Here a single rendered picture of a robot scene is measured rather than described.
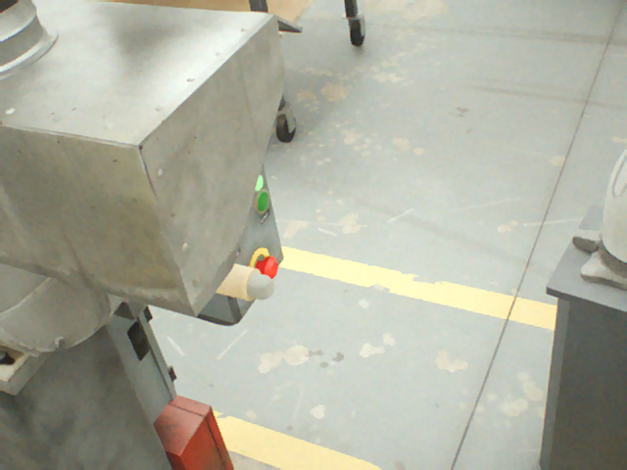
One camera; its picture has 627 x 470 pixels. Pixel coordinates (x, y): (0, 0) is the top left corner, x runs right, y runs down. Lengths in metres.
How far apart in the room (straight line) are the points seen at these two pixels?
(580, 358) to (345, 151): 1.75
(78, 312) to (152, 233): 0.40
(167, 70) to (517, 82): 3.06
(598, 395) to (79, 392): 1.04
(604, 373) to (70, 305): 1.11
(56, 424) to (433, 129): 2.35
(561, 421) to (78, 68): 1.46
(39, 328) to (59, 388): 0.30
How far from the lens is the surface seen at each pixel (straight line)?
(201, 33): 0.55
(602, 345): 1.57
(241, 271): 0.72
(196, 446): 1.46
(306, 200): 2.88
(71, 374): 1.14
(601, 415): 1.73
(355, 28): 3.85
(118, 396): 1.25
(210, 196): 0.50
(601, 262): 1.52
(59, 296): 0.84
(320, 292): 2.50
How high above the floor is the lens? 1.75
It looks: 40 degrees down
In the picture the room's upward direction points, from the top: 10 degrees counter-clockwise
